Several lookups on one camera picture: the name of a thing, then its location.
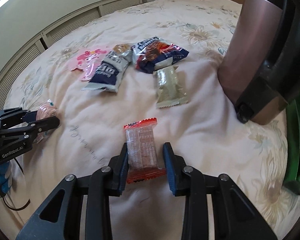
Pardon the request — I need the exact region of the clear pink candy bag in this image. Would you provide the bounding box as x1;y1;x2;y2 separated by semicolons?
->
35;99;57;144

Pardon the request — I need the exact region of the orange red snack packet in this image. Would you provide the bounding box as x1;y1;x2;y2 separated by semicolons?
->
124;118;166;184

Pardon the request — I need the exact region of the olive green snack packet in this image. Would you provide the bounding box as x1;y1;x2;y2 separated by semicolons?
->
153;66;189;108

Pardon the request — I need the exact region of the pink cartoon snack packet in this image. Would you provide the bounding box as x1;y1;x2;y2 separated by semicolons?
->
68;47;109;82

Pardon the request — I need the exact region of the blue white long snack bag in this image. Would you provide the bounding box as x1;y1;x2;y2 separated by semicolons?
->
82;43;132;93

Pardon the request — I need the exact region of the blue red cookie bag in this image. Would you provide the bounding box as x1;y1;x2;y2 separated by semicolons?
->
131;36;189;74

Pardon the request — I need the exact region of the blue gloved left hand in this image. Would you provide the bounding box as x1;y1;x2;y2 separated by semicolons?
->
0;161;12;198

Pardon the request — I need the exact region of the floral cream bed quilt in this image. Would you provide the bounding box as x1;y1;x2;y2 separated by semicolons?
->
3;0;300;240

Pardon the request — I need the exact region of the white radiator cover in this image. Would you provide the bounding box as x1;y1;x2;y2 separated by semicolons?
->
0;0;147;109

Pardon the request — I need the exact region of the green tray box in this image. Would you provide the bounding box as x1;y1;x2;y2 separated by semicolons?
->
283;95;300;195

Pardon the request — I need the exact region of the brown black thermos jug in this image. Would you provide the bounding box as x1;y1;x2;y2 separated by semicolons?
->
217;0;300;125

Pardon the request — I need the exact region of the black cable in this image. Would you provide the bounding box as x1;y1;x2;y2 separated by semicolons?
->
1;157;31;212

